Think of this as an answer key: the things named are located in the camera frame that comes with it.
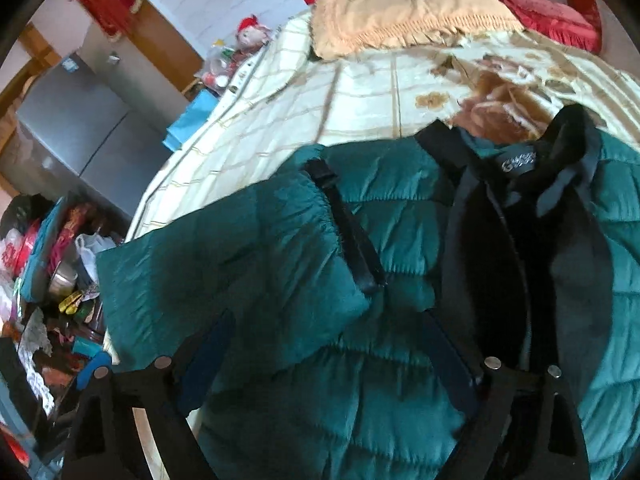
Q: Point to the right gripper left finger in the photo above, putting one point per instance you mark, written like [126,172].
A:
[104,442]

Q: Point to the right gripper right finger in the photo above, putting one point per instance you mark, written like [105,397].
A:
[522,424]

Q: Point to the dark green puffer jacket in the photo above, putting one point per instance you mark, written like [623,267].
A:
[303,294]

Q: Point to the cluttered side table items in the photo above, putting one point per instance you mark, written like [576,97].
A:
[51,321]

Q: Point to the grey refrigerator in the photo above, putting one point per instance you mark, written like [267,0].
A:
[94,124]

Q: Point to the floral cream bed quilt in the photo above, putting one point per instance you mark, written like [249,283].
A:
[283,98]

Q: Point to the blue paper bag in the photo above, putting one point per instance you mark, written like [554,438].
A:
[192,118]

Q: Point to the clear bag of items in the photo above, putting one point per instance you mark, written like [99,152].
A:
[219,66]

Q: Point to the red ruffled pillow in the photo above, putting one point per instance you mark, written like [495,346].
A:
[576,23]

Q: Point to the pig plush toy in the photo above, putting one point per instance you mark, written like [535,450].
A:
[252,35]

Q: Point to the peach fringed pillow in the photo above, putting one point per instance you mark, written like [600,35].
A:
[343,27]

